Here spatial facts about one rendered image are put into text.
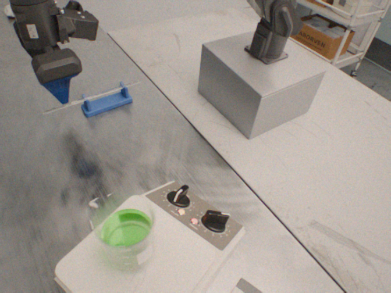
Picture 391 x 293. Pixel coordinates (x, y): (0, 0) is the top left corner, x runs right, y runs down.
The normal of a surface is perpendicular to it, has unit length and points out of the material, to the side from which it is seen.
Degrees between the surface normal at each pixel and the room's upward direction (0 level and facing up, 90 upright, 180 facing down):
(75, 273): 0
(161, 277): 0
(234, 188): 0
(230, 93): 90
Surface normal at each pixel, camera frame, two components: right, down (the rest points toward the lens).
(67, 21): 0.54, 0.32
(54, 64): 0.47, -0.04
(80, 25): 0.56, 0.63
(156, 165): 0.07, -0.68
